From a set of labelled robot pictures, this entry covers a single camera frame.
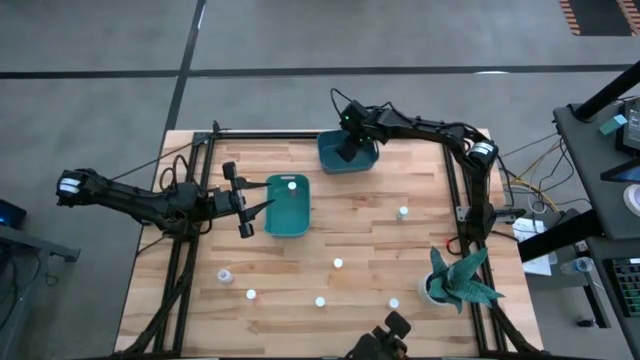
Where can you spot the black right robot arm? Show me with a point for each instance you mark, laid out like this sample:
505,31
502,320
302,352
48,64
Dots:
430,131

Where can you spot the white tape roll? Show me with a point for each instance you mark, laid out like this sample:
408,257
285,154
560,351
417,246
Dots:
627,197

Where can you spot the teal artificial plant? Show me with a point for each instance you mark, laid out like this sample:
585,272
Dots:
457,280

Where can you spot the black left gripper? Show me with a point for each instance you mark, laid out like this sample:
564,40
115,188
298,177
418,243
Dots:
222,202

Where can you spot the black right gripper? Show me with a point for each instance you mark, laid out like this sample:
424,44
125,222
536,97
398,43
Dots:
364,137

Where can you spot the black device blue light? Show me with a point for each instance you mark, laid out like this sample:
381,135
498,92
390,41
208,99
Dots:
10,215

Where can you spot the black mat striped edges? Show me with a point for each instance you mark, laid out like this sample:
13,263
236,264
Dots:
597,17

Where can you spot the dark grey side desk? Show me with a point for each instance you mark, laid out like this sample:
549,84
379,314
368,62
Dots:
590,165

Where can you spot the white paper sheet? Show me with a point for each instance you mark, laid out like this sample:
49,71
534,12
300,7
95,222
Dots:
537,265

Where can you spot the black aluminium frame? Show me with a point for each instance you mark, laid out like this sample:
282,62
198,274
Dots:
275,135

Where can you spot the small black floor object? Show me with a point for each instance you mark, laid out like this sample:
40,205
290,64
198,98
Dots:
586,322

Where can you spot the dark teal plastic bin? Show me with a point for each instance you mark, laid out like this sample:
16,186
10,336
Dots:
330,160

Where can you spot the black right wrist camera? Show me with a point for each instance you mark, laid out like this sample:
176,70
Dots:
354,115

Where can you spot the clear cap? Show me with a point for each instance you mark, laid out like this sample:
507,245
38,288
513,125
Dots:
225,276

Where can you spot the black blurry device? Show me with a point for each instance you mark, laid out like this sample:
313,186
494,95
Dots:
382,340

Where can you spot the black desk beam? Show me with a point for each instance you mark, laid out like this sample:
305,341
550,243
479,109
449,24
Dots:
560,235

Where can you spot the grey metal cart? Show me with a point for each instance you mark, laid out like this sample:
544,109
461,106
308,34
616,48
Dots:
30,245

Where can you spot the clear plastic water bottle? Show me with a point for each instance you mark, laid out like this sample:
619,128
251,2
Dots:
577,265

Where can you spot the black backlit keyboard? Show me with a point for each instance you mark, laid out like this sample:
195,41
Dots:
625,287

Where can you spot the white ball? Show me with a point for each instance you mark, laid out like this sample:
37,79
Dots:
320,301

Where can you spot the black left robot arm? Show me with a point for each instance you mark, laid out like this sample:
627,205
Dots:
125,197

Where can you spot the black diagonal pole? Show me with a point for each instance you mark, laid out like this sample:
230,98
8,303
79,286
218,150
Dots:
607,92

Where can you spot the small teal box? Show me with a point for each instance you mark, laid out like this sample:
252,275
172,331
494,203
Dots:
613,124

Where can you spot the light teal plastic bin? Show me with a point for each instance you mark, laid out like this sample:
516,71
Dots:
287,215

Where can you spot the white round plant pot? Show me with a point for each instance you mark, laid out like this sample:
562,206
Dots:
424,295

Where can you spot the black tablet blue screen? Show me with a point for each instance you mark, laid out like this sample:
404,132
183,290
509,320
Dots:
622,174

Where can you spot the orange pill bottle white cap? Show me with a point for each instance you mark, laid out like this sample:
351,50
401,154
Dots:
251,294
338,262

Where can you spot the black desk monitor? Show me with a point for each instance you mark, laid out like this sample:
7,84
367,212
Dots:
632,125

